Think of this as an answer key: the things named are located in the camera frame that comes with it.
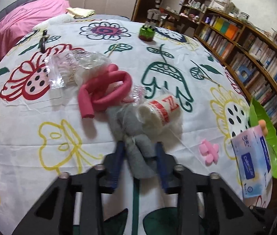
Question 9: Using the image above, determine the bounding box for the pink foam tube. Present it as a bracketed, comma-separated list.
[77, 64, 133, 118]

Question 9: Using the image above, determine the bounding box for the orange makeup sponge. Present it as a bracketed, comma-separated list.
[259, 119, 268, 136]

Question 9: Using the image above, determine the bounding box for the floral bed sheet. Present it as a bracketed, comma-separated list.
[0, 20, 271, 234]

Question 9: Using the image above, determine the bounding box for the tissue pack blue label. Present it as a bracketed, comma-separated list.
[231, 125, 272, 198]

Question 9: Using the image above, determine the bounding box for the cotton swabs plastic bag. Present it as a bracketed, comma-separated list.
[45, 50, 111, 89]

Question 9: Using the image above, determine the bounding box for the folded cream towel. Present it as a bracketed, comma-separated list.
[66, 7, 95, 19]

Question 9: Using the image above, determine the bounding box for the striped giraffe toy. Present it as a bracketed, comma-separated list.
[138, 0, 161, 42]

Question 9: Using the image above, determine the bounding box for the pink blanket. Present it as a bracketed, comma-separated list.
[0, 0, 70, 60]

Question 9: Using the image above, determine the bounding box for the wooden cotton swab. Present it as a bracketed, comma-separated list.
[203, 76, 221, 87]

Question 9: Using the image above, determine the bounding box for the white pillow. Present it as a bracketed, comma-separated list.
[32, 13, 75, 31]

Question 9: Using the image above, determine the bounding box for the wooden bookshelf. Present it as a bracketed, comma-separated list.
[180, 0, 277, 128]

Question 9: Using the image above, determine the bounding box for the pink flower sponge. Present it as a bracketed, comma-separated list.
[198, 139, 219, 165]

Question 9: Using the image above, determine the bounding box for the black clip tool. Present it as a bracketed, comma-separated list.
[39, 29, 48, 54]

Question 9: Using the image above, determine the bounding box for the green leaf tray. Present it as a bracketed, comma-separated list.
[249, 98, 277, 179]

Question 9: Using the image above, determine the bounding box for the grey felt cloth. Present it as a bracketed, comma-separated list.
[106, 105, 157, 179]

